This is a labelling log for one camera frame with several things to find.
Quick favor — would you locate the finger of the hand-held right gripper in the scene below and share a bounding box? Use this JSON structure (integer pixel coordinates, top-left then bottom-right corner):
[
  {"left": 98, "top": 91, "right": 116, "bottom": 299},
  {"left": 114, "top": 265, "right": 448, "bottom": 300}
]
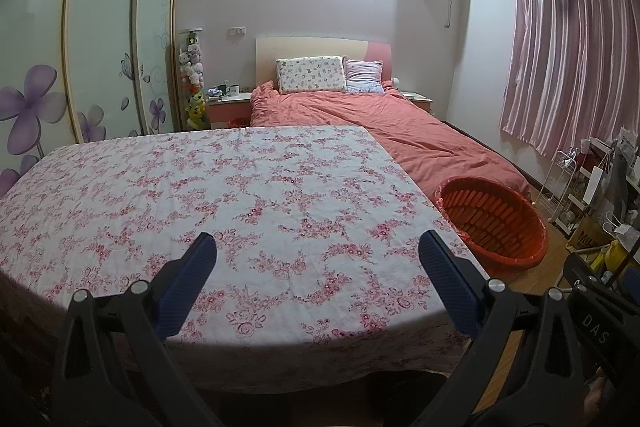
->
[
  {"left": 561, "top": 252, "right": 609, "bottom": 291},
  {"left": 617, "top": 264, "right": 640, "bottom": 300}
]

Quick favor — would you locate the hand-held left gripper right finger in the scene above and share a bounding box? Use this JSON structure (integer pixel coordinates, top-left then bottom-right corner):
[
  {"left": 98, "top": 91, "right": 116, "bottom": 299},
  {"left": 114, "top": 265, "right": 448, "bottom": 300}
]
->
[{"left": 415, "top": 229, "right": 586, "bottom": 427}]

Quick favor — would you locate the person's right hand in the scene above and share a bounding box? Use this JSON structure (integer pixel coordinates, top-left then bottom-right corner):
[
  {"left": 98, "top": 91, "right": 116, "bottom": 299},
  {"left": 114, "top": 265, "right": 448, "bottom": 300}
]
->
[{"left": 582, "top": 367, "right": 611, "bottom": 425}]

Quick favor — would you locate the column of plush toys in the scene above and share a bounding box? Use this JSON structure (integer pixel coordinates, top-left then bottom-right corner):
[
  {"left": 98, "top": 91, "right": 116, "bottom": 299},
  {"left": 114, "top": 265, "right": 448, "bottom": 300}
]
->
[{"left": 179, "top": 28, "right": 208, "bottom": 131}]

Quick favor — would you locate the cream pink headboard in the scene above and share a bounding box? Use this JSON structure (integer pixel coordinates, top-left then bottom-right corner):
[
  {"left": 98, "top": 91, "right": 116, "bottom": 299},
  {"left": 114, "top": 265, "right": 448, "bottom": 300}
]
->
[{"left": 256, "top": 37, "right": 392, "bottom": 90}]

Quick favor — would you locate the floral print pillow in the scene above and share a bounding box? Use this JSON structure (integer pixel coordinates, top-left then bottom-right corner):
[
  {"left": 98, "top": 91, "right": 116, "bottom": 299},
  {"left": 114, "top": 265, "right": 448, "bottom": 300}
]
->
[{"left": 276, "top": 55, "right": 347, "bottom": 95}]

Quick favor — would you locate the orange duvet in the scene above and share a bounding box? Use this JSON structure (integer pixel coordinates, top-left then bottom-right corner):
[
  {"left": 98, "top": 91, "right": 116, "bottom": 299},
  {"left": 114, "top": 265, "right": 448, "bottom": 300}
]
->
[{"left": 249, "top": 81, "right": 532, "bottom": 202}]

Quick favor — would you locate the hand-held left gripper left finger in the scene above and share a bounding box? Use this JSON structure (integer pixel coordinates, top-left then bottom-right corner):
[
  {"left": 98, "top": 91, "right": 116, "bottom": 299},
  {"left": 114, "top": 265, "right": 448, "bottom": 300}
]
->
[{"left": 50, "top": 232, "right": 221, "bottom": 427}]

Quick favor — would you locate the orange plastic basket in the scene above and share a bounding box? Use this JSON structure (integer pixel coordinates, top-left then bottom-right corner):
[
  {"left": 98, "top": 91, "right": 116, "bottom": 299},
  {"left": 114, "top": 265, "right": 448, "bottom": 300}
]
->
[{"left": 434, "top": 176, "right": 550, "bottom": 272}]

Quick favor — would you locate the pink floral tablecloth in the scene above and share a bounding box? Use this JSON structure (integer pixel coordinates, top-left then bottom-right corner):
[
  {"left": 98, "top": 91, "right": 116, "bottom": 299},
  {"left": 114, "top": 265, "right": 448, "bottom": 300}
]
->
[{"left": 0, "top": 124, "right": 481, "bottom": 390}]

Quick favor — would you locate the pink striped pillow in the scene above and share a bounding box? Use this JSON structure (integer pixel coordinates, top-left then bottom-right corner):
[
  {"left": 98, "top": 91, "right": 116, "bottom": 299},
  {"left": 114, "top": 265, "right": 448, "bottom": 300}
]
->
[{"left": 343, "top": 58, "right": 386, "bottom": 95}]

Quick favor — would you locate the white wire rack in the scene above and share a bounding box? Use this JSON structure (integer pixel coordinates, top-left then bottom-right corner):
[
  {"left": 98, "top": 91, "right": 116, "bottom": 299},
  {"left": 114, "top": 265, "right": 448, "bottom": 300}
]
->
[{"left": 537, "top": 146, "right": 591, "bottom": 228}]

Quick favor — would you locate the pink white nightstand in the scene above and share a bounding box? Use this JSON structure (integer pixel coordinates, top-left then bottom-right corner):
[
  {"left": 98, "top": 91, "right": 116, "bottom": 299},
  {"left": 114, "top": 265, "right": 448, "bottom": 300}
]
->
[
  {"left": 206, "top": 92, "right": 253, "bottom": 130},
  {"left": 400, "top": 89, "right": 433, "bottom": 114}
]

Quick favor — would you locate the pink striped curtain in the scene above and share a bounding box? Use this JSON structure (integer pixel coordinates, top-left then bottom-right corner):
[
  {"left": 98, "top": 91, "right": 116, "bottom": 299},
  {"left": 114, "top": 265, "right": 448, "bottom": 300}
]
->
[{"left": 499, "top": 0, "right": 640, "bottom": 158}]

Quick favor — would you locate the air conditioner pipe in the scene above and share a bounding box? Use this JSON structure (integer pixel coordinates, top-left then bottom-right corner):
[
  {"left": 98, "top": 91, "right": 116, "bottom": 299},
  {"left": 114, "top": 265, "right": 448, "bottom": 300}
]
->
[{"left": 445, "top": 0, "right": 471, "bottom": 30}]

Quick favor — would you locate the flower printed sliding wardrobe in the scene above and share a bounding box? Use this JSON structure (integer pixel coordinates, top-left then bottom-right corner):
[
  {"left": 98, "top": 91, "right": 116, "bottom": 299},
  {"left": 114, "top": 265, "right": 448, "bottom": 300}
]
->
[{"left": 0, "top": 0, "right": 183, "bottom": 198}]

